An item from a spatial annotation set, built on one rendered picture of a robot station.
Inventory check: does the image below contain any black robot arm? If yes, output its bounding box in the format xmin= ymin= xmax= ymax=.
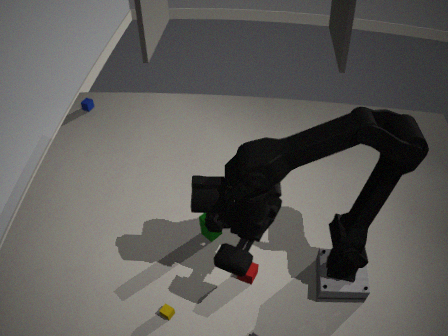
xmin=191 ymin=107 xmax=429 ymax=283

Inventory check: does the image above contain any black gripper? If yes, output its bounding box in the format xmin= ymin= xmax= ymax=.
xmin=214 ymin=197 xmax=282 ymax=277

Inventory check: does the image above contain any yellow cube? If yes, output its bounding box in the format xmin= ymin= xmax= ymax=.
xmin=159 ymin=304 xmax=175 ymax=320

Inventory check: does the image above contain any green block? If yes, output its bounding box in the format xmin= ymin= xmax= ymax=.
xmin=199 ymin=213 xmax=213 ymax=234
xmin=200 ymin=226 xmax=222 ymax=242

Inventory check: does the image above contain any small blue block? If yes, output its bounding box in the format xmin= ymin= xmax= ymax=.
xmin=81 ymin=98 xmax=94 ymax=111

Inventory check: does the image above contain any red block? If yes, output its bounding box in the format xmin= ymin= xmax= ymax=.
xmin=238 ymin=262 xmax=259 ymax=284

